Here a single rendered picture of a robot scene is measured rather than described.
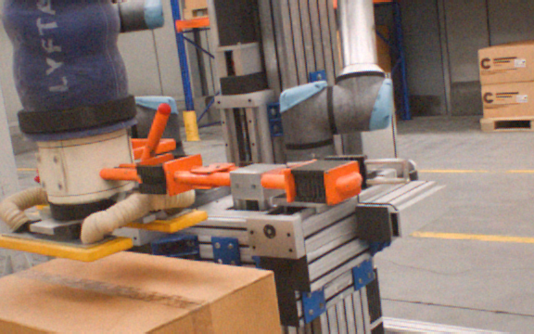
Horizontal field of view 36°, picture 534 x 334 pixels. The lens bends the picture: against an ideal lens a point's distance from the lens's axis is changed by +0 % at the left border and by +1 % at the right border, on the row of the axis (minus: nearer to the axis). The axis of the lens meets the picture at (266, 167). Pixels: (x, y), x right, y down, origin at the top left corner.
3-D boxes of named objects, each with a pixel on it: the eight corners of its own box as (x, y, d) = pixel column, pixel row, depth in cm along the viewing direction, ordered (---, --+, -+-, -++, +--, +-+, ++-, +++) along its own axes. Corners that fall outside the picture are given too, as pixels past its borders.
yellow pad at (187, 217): (69, 222, 179) (65, 199, 178) (107, 210, 186) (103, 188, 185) (171, 234, 156) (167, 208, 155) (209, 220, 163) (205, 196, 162)
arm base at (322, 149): (305, 172, 208) (300, 134, 207) (356, 173, 199) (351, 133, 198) (270, 186, 197) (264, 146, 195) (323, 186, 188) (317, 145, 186)
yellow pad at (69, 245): (-10, 246, 166) (-15, 223, 165) (33, 233, 173) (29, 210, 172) (89, 263, 142) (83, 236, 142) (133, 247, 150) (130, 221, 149)
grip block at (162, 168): (136, 195, 145) (132, 162, 144) (178, 183, 152) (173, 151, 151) (168, 198, 139) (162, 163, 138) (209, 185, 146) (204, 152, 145)
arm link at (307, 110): (287, 137, 203) (281, 83, 201) (341, 132, 201) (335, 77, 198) (280, 146, 192) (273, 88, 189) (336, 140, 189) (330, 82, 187)
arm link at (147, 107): (184, 142, 221) (176, 92, 219) (134, 149, 219) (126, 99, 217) (180, 137, 233) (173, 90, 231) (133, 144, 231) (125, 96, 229)
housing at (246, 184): (231, 199, 131) (226, 172, 130) (259, 189, 136) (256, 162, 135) (262, 201, 126) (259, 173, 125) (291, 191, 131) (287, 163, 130)
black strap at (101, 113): (-3, 134, 160) (-7, 113, 159) (95, 113, 177) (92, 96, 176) (63, 133, 145) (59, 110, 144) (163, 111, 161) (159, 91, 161)
